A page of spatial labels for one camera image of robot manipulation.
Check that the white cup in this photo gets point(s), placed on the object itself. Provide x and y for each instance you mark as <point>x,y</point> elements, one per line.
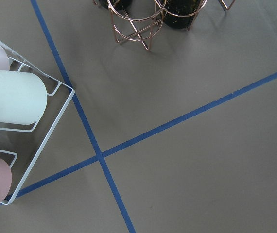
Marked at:
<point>23,97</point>

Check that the dark green wine bottle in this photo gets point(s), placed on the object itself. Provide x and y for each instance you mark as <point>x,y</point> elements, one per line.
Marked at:
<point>178,11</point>

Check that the white wire cup rack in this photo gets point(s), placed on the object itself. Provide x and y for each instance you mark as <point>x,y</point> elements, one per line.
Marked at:
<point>21,145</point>

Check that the copper wire bottle rack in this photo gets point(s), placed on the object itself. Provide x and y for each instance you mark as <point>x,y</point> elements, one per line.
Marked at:
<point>139,20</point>

